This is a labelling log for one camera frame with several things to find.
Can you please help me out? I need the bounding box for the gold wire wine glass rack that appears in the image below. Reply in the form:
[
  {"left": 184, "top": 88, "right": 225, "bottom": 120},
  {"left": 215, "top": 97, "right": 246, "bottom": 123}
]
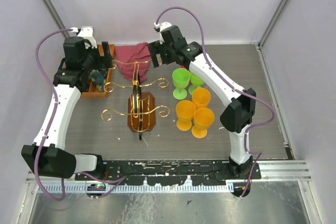
[{"left": 101, "top": 59, "right": 170, "bottom": 140}]

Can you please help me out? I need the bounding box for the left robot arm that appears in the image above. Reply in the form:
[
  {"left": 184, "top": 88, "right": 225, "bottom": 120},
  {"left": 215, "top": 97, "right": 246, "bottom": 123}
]
[{"left": 21, "top": 36, "right": 114, "bottom": 180}]

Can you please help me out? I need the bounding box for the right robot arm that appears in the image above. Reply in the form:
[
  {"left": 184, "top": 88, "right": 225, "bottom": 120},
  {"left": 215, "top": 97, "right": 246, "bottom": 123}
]
[{"left": 149, "top": 22, "right": 256, "bottom": 179}]

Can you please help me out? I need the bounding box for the green wine glass left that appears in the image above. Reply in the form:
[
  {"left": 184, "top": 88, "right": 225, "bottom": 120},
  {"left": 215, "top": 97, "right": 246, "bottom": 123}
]
[{"left": 172, "top": 68, "right": 191, "bottom": 100}]

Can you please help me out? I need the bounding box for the green wine glass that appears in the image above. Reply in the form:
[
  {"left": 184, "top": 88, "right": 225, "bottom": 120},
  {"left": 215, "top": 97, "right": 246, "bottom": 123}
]
[
  {"left": 188, "top": 72, "right": 204, "bottom": 95},
  {"left": 172, "top": 68, "right": 191, "bottom": 100}
]

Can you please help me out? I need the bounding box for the green wine glass right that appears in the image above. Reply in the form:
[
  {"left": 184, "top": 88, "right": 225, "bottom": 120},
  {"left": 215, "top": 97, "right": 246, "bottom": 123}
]
[{"left": 188, "top": 72, "right": 204, "bottom": 95}]

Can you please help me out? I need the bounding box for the orange wine glass front left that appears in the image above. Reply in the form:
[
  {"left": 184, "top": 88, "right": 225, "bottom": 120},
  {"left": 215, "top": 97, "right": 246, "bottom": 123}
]
[{"left": 175, "top": 100, "right": 196, "bottom": 131}]

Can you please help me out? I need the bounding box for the orange wine glass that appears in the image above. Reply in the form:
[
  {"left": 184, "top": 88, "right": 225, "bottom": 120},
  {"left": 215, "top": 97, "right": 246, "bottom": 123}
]
[
  {"left": 175, "top": 100, "right": 196, "bottom": 131},
  {"left": 192, "top": 88, "right": 211, "bottom": 109},
  {"left": 192, "top": 108, "right": 215, "bottom": 138}
]

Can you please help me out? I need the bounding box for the orange wine glass back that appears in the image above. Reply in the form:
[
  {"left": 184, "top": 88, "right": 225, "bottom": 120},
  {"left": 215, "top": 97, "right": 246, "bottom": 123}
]
[{"left": 192, "top": 88, "right": 211, "bottom": 109}]

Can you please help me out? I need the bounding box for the orange wine glass front right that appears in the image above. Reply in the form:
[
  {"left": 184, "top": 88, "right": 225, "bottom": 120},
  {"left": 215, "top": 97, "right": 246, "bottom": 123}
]
[{"left": 192, "top": 108, "right": 215, "bottom": 138}]

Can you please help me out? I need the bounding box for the blue floral fabric pouch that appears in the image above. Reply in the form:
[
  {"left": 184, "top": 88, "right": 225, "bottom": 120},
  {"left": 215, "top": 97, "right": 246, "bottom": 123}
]
[{"left": 89, "top": 68, "right": 108, "bottom": 92}]

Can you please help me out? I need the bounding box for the red cloth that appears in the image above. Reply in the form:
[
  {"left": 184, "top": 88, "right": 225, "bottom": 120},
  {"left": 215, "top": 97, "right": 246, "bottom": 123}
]
[{"left": 115, "top": 42, "right": 151, "bottom": 82}]

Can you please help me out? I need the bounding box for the wooden tray organizer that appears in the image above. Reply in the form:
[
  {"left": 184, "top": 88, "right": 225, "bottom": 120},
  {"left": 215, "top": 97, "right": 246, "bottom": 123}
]
[{"left": 80, "top": 44, "right": 115, "bottom": 99}]

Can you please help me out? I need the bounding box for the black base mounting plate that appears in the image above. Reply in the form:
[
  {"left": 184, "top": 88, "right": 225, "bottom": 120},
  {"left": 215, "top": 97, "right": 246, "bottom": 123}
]
[{"left": 75, "top": 160, "right": 261, "bottom": 186}]

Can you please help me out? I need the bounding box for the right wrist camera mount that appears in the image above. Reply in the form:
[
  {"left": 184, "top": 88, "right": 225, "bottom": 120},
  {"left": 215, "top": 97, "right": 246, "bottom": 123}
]
[{"left": 154, "top": 22, "right": 172, "bottom": 33}]

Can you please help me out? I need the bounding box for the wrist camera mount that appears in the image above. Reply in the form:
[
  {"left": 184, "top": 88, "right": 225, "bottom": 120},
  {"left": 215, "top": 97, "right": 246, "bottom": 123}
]
[
  {"left": 154, "top": 22, "right": 172, "bottom": 33},
  {"left": 70, "top": 26, "right": 98, "bottom": 49}
]

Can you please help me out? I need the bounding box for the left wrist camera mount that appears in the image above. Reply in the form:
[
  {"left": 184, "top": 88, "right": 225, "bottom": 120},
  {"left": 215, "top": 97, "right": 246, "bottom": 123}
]
[{"left": 70, "top": 26, "right": 98, "bottom": 49}]

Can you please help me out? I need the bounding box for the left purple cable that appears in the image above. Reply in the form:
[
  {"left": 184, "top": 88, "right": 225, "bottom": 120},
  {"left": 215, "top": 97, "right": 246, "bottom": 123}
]
[{"left": 34, "top": 27, "right": 127, "bottom": 202}]

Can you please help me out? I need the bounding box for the aluminium frame rail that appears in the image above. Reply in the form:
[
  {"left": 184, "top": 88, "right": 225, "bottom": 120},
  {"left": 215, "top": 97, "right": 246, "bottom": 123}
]
[{"left": 40, "top": 160, "right": 311, "bottom": 197}]

